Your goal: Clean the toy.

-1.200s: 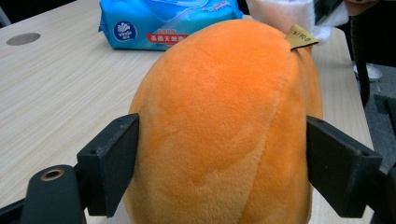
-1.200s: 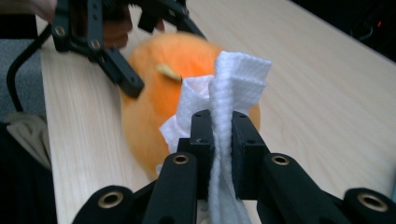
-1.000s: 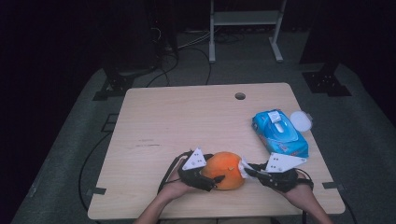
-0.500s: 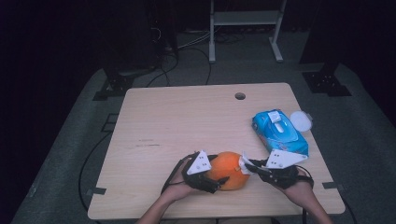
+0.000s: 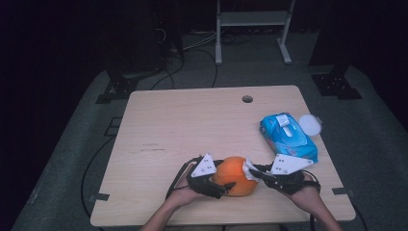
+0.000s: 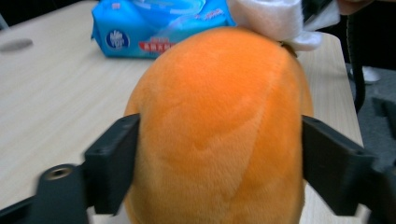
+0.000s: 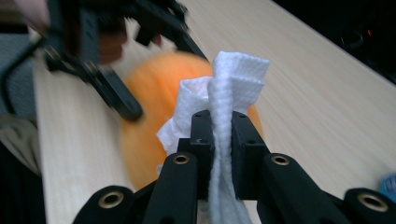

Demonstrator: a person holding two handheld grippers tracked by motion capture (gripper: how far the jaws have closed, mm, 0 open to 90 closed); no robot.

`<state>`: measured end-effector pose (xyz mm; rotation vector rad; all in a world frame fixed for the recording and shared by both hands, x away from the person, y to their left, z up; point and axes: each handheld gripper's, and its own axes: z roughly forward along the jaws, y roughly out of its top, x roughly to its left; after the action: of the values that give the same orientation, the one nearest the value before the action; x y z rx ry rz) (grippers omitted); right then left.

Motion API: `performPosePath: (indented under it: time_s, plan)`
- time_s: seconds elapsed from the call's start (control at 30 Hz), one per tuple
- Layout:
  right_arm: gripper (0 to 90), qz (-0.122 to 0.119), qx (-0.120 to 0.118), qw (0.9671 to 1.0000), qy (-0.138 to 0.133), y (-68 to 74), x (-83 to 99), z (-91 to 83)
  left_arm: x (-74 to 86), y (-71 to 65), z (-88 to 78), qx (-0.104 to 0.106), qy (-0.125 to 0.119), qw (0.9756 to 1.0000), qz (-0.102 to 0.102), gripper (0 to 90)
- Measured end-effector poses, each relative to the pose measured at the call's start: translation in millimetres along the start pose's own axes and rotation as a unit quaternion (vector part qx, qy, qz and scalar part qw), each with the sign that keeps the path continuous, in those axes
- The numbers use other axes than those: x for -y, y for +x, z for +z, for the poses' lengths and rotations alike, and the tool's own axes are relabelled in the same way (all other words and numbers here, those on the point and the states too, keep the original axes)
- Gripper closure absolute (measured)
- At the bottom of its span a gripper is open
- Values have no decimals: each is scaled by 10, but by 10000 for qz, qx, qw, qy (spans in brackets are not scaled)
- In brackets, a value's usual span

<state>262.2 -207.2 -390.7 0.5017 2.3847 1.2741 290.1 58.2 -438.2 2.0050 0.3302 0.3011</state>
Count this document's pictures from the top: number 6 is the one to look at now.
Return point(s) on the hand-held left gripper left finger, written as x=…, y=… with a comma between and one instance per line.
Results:
x=112, y=161

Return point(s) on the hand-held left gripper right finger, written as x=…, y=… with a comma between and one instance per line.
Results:
x=336, y=168

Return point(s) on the white wet wipe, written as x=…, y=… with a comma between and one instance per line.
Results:
x=267, y=18

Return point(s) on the orange plush toy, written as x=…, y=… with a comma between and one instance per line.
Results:
x=218, y=124

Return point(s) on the blue wet wipes pack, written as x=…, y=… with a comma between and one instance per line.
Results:
x=130, y=31

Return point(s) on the small white object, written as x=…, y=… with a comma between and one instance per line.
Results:
x=370, y=74

